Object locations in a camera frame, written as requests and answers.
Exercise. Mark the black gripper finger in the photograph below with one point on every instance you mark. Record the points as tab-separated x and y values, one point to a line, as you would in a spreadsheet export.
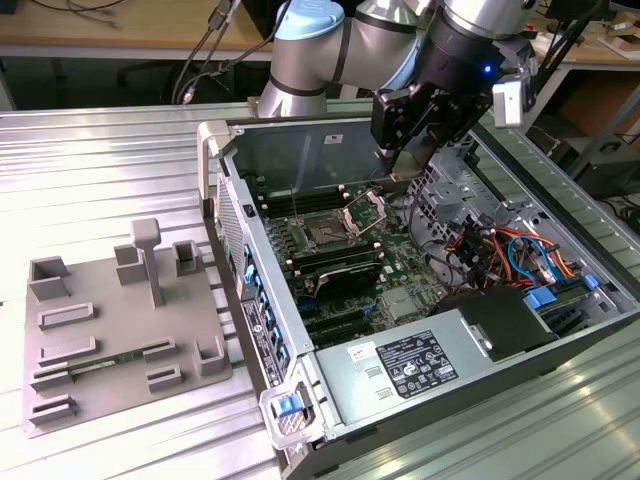
397	120
465	120

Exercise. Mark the silver CPU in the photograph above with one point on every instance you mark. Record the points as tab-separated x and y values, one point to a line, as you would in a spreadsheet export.
412	160

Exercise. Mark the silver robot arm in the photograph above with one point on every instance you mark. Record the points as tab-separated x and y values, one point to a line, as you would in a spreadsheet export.
310	60

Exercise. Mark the CPU socket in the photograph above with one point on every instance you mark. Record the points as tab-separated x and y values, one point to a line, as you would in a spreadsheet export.
325	232

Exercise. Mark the black expansion slot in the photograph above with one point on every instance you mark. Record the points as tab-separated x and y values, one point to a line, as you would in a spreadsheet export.
340	334
335	318

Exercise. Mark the silver drive cage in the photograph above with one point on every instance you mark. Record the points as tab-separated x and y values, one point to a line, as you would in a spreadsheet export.
450	195

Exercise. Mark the open PC case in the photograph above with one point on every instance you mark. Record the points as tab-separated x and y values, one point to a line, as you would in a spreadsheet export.
300	150

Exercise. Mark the brown cardboard box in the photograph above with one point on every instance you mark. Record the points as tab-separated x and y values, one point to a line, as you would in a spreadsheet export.
600	105

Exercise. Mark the green motherboard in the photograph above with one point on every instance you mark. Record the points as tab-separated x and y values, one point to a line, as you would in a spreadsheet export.
400	270

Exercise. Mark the black equipment box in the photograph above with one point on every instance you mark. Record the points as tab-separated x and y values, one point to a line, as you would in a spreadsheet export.
610	170

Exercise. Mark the open cardboard box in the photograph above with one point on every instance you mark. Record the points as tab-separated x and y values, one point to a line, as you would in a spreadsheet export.
622	45

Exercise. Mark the black graphics card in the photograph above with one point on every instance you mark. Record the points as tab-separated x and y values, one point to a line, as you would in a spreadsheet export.
350	280

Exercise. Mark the silver chipset heatsink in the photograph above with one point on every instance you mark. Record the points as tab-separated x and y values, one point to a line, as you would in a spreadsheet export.
400	305

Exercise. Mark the blue disk carrier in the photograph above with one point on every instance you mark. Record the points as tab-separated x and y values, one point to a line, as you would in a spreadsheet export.
540	299

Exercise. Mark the black air shroud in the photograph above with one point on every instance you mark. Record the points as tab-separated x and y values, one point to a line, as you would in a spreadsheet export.
500	320

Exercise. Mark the grey power supply unit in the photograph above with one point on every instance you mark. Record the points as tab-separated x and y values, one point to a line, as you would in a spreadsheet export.
350	390

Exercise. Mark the wooden desk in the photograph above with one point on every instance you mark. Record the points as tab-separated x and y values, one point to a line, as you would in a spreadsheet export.
125	25

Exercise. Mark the blue case latch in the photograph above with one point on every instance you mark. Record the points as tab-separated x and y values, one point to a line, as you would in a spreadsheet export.
288	405

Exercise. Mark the grey parts rack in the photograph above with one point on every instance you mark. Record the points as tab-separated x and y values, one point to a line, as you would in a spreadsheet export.
125	320

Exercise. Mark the green RAM stick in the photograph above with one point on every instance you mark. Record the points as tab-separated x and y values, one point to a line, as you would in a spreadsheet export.
110	361

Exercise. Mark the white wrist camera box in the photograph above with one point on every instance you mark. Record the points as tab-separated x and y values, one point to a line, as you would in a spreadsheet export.
507	105

